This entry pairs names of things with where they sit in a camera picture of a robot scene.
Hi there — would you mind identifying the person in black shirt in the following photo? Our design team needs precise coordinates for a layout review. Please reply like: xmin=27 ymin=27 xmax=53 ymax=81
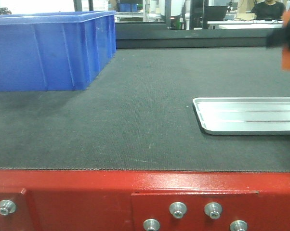
xmin=251 ymin=0 xmax=286 ymax=20

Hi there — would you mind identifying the blue bin on conveyor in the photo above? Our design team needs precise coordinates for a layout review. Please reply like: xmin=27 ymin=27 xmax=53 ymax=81
xmin=0 ymin=11 xmax=116 ymax=92

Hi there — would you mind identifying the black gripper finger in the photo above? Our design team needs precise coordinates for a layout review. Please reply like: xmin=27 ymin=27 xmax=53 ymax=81
xmin=265 ymin=20 xmax=290 ymax=50

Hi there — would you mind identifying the dark grey conveyor belt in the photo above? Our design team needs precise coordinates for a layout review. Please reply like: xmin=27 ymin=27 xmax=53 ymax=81
xmin=0 ymin=47 xmax=290 ymax=172

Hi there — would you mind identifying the black laptop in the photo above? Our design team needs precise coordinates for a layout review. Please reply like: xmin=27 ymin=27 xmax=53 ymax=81
xmin=203 ymin=6 xmax=228 ymax=21

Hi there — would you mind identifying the red conveyor frame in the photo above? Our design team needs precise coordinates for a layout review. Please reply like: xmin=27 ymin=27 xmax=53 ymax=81
xmin=0 ymin=170 xmax=290 ymax=231

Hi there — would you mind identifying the silver metal tray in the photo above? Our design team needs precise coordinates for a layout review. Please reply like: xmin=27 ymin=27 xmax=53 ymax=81
xmin=193 ymin=97 xmax=290 ymax=135

